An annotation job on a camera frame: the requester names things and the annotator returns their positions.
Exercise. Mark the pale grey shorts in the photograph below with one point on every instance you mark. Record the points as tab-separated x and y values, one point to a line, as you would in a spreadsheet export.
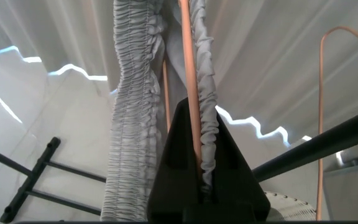
132	124

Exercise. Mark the white laundry basket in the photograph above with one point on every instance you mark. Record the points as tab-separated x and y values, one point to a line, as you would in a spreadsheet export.
291	208

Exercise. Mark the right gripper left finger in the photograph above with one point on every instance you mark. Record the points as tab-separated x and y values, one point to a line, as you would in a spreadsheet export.
172	193

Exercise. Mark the pink clothes hanger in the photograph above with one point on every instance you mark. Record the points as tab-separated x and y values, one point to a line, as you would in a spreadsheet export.
320	93
191	77

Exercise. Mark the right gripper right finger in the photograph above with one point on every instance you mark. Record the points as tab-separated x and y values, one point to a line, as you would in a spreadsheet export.
238	193

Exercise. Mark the black clothes rack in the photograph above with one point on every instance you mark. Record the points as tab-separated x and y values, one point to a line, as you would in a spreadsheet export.
322	146

